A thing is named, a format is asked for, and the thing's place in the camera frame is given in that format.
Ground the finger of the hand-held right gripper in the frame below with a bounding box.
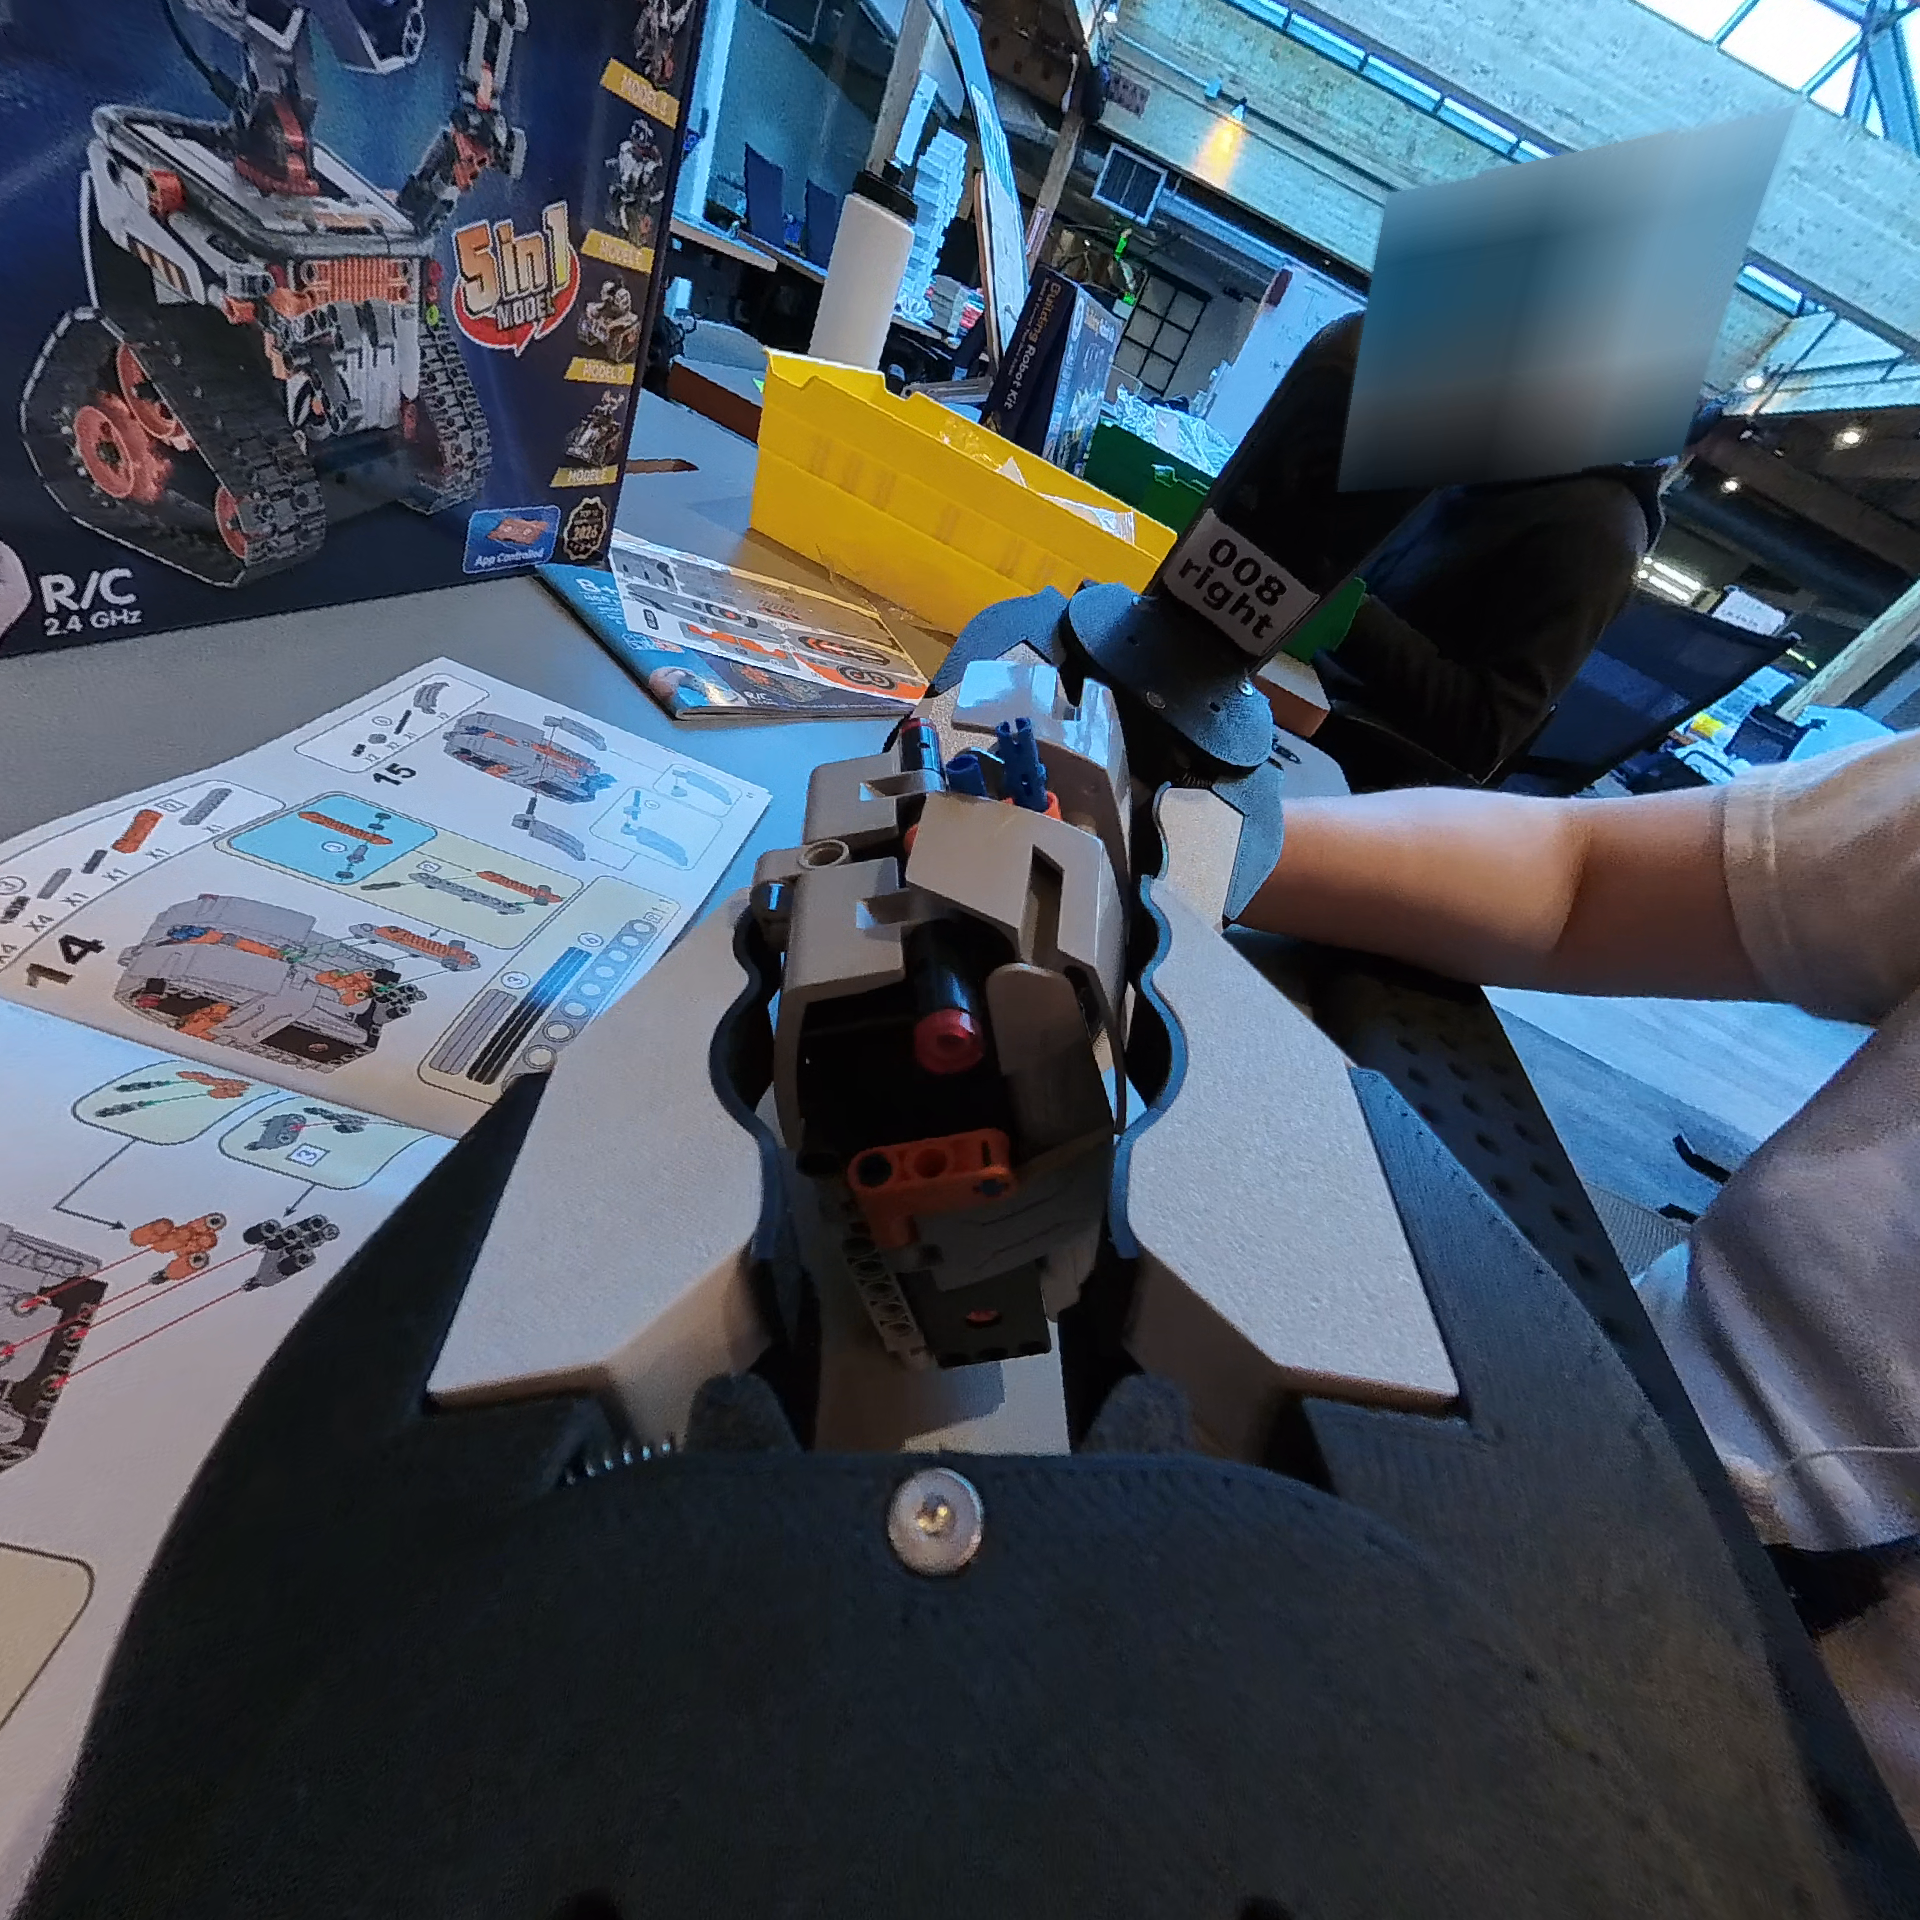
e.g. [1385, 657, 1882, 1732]
[1156, 773, 1285, 928]
[948, 658, 1070, 728]

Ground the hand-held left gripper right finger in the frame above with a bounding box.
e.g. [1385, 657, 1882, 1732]
[1078, 878, 1461, 1461]

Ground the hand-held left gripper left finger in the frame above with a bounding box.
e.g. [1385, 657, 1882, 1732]
[421, 900, 824, 1450]

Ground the grey brick robot model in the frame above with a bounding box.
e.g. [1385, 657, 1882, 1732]
[751, 718, 1142, 1370]

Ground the person's right forearm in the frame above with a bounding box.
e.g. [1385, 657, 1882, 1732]
[1242, 737, 1759, 1006]

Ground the green bin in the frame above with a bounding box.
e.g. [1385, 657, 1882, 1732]
[1081, 423, 1370, 664]

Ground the yellow plastic bin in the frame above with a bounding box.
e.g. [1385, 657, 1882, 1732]
[751, 350, 1179, 638]

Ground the clear sticker sheet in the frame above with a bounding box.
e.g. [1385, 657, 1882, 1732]
[605, 528, 932, 707]

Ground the dark robot kit box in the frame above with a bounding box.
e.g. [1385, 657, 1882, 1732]
[985, 270, 1124, 460]

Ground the blue leaflet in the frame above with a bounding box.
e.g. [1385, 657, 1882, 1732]
[539, 562, 932, 728]

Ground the white water bottle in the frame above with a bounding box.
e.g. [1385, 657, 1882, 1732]
[810, 170, 915, 367]

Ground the wooden panel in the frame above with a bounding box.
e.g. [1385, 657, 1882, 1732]
[962, 71, 1042, 367]

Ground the open instruction booklet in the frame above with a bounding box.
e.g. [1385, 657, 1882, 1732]
[0, 658, 778, 1769]

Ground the blue robot kit box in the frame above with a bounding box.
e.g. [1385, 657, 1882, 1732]
[0, 0, 710, 664]

